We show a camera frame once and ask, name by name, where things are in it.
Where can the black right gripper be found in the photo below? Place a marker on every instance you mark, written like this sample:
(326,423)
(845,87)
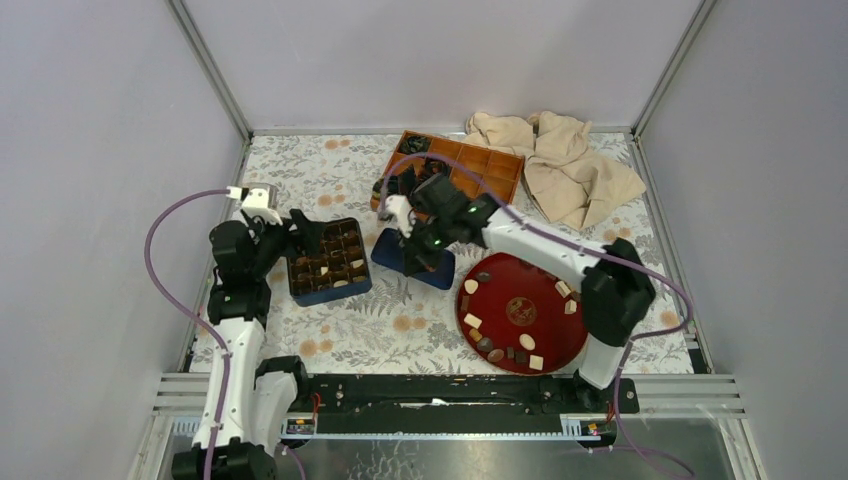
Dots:
(416,260)

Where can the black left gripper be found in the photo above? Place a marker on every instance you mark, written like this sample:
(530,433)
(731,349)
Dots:
(309,241)

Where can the blue tin lid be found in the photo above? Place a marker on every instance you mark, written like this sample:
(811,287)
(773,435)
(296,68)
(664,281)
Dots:
(387,252)

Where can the red round tray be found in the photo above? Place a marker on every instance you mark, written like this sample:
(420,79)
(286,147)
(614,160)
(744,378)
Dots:
(519,318)

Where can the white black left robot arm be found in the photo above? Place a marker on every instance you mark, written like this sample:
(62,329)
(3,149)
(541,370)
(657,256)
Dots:
(247,397)

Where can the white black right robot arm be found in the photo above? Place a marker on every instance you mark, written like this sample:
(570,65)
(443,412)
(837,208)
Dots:
(612,284)

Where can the blue chocolate tin box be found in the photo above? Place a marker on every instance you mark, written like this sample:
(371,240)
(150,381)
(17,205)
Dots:
(339,270)

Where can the floral tablecloth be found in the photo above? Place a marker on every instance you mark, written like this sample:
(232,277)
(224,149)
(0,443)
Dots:
(402,325)

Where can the dark rolled tie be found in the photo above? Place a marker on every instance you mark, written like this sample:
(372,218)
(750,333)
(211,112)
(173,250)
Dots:
(413,143)
(402,183)

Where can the orange wooden divided box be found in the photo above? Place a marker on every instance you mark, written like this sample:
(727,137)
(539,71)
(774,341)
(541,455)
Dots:
(501,172)

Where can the beige crumpled cloth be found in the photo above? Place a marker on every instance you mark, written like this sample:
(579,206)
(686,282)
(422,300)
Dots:
(568,180)

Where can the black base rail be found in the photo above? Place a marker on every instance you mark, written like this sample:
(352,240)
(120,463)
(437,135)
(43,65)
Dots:
(536,394)

